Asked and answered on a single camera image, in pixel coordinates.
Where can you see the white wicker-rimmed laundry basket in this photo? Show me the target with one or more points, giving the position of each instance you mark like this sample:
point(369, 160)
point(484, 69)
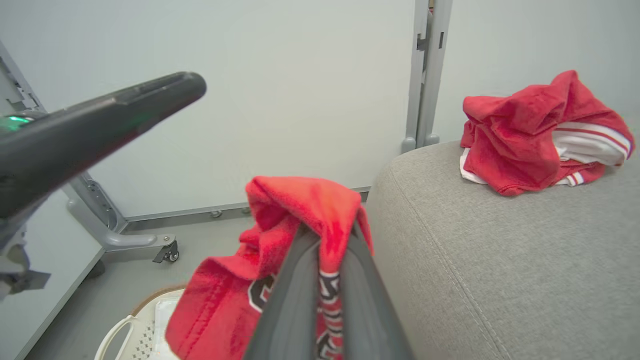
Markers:
point(135, 335)

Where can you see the grey partition foot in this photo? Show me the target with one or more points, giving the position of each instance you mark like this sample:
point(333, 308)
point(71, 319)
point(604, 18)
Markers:
point(125, 240)

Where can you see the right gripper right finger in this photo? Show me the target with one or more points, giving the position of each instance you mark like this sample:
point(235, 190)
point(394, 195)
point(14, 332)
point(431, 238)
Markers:
point(365, 310)

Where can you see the grey partition bottom rail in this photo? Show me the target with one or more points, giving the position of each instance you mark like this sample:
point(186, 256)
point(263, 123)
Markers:
point(200, 212)

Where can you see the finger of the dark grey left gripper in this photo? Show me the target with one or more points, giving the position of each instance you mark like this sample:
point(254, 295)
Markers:
point(90, 135)

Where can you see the grey double partition post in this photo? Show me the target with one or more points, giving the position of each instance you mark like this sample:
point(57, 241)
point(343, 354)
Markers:
point(430, 75)

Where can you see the red and white striped jacket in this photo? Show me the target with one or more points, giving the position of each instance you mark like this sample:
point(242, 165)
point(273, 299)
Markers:
point(515, 140)

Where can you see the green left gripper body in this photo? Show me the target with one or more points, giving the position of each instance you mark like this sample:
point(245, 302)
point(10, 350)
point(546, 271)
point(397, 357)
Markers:
point(12, 260)

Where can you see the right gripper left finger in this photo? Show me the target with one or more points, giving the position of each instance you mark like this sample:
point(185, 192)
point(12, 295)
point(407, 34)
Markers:
point(290, 310)

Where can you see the grey fabric sofa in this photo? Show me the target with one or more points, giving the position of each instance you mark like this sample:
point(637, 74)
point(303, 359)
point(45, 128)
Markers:
point(500, 260)

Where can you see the black caster wheel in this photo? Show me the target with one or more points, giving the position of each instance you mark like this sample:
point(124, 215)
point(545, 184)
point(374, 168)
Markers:
point(169, 254)

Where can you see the red garment with printed logo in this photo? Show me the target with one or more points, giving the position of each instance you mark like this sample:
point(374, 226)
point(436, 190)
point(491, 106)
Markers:
point(300, 205)

